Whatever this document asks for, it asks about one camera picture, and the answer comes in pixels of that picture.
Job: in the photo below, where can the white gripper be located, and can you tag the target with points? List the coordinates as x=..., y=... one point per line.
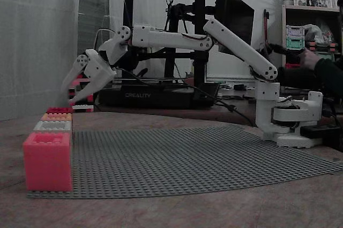
x=99, y=72

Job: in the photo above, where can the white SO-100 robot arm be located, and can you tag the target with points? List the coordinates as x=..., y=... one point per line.
x=166, y=37

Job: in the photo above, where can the dark sleeved forearm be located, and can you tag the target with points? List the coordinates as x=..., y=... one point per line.
x=327, y=72

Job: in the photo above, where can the white toy brick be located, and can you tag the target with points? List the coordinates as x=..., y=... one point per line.
x=84, y=108

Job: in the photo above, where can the red toy brick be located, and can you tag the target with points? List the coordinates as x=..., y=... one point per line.
x=59, y=110

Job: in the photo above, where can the orange toy brick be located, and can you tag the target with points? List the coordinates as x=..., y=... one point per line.
x=56, y=117

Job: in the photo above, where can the grey toy brick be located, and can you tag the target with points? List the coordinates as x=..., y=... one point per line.
x=40, y=128

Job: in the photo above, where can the large pink toy brick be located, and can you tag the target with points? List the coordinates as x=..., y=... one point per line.
x=48, y=166

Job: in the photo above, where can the grey studded baseplate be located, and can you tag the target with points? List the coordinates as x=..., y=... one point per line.
x=174, y=158

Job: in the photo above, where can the person's hand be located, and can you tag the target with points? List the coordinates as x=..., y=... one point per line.
x=309, y=60

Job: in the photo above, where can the white sheer curtain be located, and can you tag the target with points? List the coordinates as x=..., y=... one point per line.
x=40, y=37

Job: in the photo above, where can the black Creality 3D printer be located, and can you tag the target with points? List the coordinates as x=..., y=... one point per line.
x=160, y=96

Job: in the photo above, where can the black computer monitor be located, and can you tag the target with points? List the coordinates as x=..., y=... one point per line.
x=235, y=13

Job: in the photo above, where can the light wooden shelf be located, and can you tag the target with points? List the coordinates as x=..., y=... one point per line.
x=284, y=24

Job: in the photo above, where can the green storage crate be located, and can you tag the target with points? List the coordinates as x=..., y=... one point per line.
x=294, y=43

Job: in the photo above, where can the white storage crate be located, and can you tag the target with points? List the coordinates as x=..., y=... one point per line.
x=294, y=30

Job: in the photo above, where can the clear plastic bag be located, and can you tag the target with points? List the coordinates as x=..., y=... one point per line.
x=313, y=32

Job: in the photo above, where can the black power strip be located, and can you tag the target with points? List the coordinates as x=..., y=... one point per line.
x=320, y=131

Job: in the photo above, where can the wide white photo frame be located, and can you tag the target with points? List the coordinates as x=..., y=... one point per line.
x=312, y=2

